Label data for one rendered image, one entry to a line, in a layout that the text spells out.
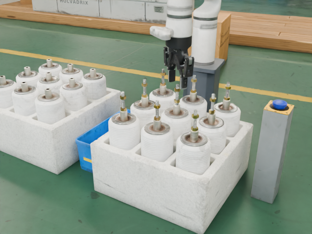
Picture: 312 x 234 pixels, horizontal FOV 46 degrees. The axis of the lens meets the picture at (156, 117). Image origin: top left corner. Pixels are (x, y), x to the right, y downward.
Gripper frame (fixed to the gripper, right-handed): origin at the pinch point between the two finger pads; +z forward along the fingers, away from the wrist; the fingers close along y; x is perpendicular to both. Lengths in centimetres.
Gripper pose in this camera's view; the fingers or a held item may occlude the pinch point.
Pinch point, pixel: (177, 81)
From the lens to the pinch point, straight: 110.8
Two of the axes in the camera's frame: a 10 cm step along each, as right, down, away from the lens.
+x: -8.9, 2.0, -4.1
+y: -4.6, -4.0, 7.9
